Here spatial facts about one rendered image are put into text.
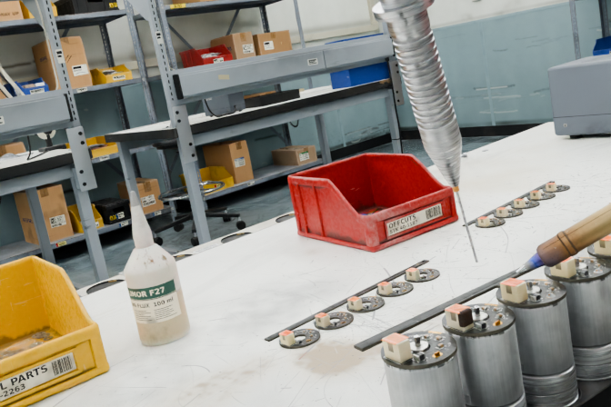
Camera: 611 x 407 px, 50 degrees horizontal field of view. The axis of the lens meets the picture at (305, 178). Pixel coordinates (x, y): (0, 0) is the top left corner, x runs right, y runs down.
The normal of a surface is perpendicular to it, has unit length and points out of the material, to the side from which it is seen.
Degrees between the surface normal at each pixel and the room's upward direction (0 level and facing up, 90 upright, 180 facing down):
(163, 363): 0
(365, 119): 90
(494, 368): 90
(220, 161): 91
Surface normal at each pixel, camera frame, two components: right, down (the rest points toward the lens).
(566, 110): -0.72, 0.25
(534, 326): -0.33, 0.22
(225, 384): -0.18, -0.97
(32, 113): 0.64, 0.01
